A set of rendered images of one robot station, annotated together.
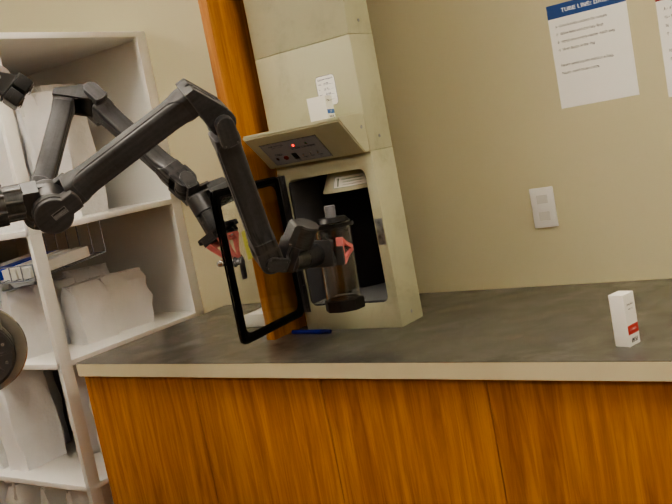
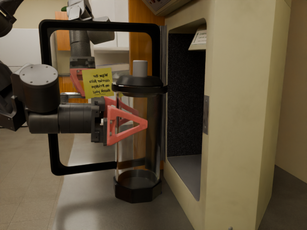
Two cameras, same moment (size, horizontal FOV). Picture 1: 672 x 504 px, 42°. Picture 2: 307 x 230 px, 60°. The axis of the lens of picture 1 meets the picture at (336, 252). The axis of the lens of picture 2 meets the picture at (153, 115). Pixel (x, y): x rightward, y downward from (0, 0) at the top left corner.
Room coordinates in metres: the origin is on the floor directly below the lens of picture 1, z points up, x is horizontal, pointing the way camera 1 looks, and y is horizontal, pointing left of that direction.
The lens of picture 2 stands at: (1.83, -0.36, 1.30)
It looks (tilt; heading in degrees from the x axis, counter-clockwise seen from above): 12 degrees down; 41
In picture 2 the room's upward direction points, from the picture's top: straight up
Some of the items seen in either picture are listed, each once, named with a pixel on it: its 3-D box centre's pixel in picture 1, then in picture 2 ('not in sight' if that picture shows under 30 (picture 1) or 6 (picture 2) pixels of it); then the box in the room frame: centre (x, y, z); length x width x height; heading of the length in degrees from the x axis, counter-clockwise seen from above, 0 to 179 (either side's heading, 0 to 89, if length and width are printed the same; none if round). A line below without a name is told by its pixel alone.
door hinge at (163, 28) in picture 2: (292, 245); (162, 96); (2.41, 0.12, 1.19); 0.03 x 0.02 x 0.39; 53
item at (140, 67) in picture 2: (331, 218); (140, 77); (2.20, 0.00, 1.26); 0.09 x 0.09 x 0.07
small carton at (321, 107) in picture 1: (321, 108); not in sight; (2.24, -0.03, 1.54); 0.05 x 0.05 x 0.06; 67
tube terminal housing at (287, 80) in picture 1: (352, 184); (233, 46); (2.43, -0.08, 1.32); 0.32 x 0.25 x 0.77; 53
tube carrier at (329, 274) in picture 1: (338, 263); (138, 137); (2.20, 0.00, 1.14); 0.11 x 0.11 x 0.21
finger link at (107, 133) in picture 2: (338, 250); (120, 122); (2.14, -0.01, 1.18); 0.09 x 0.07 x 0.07; 144
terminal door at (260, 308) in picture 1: (259, 257); (105, 99); (2.28, 0.20, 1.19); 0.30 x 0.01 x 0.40; 149
